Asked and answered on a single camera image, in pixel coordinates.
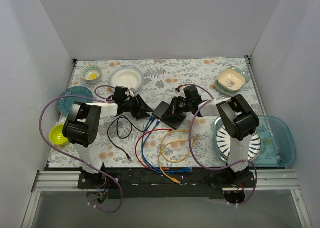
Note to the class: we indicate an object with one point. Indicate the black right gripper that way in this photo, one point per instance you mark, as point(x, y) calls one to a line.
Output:
point(173, 108)

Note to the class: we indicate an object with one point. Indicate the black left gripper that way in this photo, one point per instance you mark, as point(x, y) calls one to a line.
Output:
point(136, 106)

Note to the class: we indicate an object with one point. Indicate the black network switch box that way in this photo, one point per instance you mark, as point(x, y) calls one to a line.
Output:
point(164, 112)

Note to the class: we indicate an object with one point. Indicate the yellow ethernet cable end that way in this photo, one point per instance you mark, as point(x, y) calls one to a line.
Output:
point(167, 150)

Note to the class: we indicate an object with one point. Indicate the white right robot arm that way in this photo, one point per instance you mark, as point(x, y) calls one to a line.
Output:
point(240, 122)

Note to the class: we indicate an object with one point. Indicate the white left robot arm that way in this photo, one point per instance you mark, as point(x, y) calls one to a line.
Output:
point(82, 124)

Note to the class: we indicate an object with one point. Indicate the floral patterned tablecloth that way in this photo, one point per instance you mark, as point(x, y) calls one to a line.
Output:
point(116, 142)

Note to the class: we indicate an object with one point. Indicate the white shallow bowl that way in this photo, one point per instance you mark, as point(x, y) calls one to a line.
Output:
point(129, 77)

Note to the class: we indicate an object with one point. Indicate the blue striped round plate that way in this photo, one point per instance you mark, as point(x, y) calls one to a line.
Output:
point(223, 140)

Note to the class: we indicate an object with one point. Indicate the small patterned bowl yellow centre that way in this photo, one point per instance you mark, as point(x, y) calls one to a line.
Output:
point(92, 74)

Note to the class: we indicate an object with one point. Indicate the cream square bowl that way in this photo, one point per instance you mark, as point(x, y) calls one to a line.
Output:
point(231, 80)

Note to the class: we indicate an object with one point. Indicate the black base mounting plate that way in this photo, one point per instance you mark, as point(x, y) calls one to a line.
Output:
point(200, 182)

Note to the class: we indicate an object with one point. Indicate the teal scalloped plate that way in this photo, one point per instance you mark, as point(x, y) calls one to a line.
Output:
point(75, 94)

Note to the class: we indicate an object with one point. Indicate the lime green bowl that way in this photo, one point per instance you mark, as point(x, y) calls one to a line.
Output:
point(56, 136)

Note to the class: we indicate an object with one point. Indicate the transparent blue plastic tray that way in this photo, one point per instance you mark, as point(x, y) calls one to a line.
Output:
point(278, 149)

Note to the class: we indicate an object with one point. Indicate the blue ethernet cable end port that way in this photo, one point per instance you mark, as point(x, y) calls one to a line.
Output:
point(146, 133)

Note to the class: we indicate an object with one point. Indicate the aluminium frame rail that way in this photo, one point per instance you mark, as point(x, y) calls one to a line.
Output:
point(67, 199)

